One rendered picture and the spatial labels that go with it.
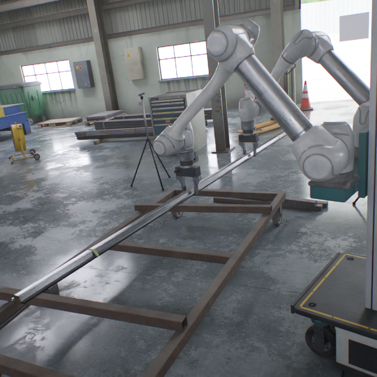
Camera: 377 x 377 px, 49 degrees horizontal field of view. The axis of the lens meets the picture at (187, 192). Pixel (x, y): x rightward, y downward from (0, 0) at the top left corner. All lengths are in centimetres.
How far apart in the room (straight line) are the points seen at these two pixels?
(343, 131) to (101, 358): 180
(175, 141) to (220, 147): 509
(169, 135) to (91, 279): 179
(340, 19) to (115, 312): 1073
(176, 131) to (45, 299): 127
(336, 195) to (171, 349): 103
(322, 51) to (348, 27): 951
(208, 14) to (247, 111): 423
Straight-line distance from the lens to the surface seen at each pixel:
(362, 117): 229
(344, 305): 227
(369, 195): 200
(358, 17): 1211
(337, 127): 183
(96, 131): 955
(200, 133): 744
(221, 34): 169
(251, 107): 279
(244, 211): 345
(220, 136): 698
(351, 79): 255
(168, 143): 194
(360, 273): 255
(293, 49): 251
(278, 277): 311
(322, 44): 261
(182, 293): 302
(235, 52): 171
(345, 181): 189
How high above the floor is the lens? 158
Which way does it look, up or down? 18 degrees down
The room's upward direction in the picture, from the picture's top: 7 degrees counter-clockwise
